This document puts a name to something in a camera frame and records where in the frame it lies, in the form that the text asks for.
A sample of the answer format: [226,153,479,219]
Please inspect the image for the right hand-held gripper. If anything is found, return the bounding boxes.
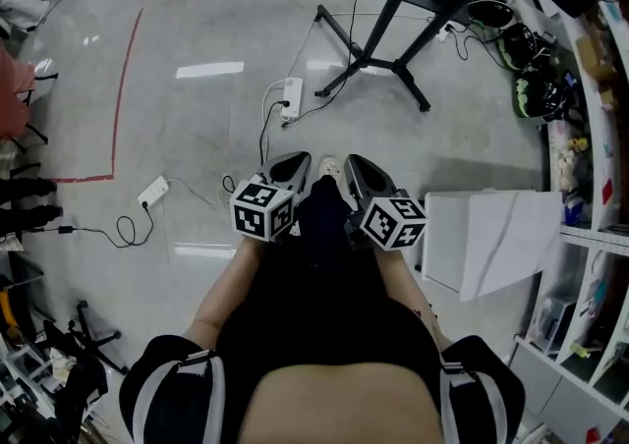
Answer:
[342,153,429,252]

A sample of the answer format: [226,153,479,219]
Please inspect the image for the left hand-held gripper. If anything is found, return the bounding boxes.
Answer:
[229,151,313,243]

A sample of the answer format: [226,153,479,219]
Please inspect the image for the person's left forearm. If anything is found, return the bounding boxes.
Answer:
[184,235,269,350]

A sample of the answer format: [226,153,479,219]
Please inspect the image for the person's right forearm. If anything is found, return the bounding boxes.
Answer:
[375,248,451,353]

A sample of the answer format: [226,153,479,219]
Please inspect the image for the long white power strip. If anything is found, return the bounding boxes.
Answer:
[278,77,305,122]

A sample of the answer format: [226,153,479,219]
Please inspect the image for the small white power strip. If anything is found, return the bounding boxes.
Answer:
[137,175,171,210]

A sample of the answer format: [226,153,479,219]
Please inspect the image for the person's black trousers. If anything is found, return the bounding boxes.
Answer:
[215,176,441,374]

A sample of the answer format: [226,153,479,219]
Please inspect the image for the black wheeled TV stand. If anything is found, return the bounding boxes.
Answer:
[313,0,515,114]

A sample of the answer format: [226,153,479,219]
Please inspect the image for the black green helmet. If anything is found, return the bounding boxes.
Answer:
[513,76,566,127]
[495,22,540,73]

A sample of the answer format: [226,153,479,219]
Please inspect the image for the black white helmet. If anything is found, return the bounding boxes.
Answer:
[466,0,515,30]

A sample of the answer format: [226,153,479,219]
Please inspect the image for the blue box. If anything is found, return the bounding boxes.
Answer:
[563,198,584,225]

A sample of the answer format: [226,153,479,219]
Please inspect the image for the red floor tape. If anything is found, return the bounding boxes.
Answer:
[48,7,144,186]

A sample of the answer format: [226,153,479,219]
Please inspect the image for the person's chest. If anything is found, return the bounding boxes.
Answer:
[245,361,443,444]

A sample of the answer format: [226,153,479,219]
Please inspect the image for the white shelving unit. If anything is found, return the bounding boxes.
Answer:
[508,0,629,438]

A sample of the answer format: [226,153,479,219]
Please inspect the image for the person's black shirt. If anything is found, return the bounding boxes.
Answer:
[119,333,527,444]

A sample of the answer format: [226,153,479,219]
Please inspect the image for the clear plastic container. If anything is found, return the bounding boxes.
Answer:
[533,297,577,354]

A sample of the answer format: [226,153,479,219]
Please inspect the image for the brown cardboard box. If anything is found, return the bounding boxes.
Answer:
[574,36,614,81]

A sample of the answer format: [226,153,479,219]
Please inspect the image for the black office chair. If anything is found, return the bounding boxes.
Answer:
[43,299,130,433]

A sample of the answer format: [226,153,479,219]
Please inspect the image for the black adapter cable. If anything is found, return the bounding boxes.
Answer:
[221,97,292,195]

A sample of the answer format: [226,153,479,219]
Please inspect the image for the white power cable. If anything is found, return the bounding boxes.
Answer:
[166,80,289,210]

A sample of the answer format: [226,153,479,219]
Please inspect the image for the thin grey cable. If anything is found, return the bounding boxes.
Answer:
[293,14,321,83]

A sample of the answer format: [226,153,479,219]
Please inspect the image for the grey shoulder strap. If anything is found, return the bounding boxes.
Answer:
[132,349,227,444]
[439,361,507,444]

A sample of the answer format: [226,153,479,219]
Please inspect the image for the black looped floor cable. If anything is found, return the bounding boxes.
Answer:
[57,203,156,250]

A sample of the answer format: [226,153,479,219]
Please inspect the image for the black metal chair frame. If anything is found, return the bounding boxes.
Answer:
[9,71,59,173]

